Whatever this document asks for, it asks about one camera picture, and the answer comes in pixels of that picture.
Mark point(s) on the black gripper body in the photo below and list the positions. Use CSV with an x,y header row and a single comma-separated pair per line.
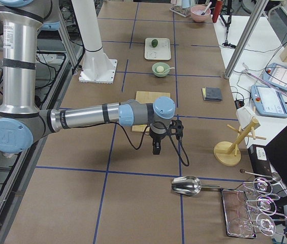
x,y
156,137

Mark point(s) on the red bottle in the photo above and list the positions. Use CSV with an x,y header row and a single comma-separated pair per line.
x,y
217,10

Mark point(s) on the dark rectangular tray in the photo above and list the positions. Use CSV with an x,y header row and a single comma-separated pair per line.
x,y
234,206

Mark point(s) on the metal scoop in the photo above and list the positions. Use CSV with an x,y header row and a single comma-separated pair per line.
x,y
190,185

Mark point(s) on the wine glass middle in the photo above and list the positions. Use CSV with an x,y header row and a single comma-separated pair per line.
x,y
265,205

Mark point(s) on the grey folded cloth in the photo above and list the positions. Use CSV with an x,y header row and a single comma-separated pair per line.
x,y
211,94

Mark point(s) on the bamboo cutting board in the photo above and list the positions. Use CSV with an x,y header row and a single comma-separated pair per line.
x,y
147,97

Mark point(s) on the teach pendant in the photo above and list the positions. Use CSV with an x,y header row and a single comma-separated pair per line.
x,y
268,101
276,75

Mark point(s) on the white bear tray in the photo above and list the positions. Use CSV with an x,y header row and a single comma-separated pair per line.
x,y
161,52

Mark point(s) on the white steamed bun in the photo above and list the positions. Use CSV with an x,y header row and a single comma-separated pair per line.
x,y
160,69

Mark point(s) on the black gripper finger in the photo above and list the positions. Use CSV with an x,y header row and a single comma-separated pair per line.
x,y
154,147
158,148

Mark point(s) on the near teach pendant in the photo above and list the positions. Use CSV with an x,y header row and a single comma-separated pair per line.
x,y
268,101

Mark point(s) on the pink bowl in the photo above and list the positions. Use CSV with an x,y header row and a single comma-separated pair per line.
x,y
199,14

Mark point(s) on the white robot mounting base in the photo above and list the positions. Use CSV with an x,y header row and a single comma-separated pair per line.
x,y
96,66

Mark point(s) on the green avocado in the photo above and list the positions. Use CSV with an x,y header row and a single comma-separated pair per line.
x,y
154,43

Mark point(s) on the white paper cup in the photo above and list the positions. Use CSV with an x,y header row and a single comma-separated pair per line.
x,y
245,115

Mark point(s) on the aluminium frame post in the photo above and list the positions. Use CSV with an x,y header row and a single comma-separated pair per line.
x,y
251,24

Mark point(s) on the light green bowl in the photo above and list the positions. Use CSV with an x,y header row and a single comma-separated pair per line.
x,y
165,65

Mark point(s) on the wooden mug tree stand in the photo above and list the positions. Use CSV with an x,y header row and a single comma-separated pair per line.
x,y
227,152

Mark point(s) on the far teach pendant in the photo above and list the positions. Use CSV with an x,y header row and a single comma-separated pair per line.
x,y
276,75

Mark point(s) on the wine glass far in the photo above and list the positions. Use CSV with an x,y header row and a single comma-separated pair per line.
x,y
259,186

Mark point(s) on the wine glass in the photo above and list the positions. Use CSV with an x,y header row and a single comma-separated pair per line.
x,y
259,186
245,228
265,205

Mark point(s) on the wine glass near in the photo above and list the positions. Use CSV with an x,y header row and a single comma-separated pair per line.
x,y
245,228

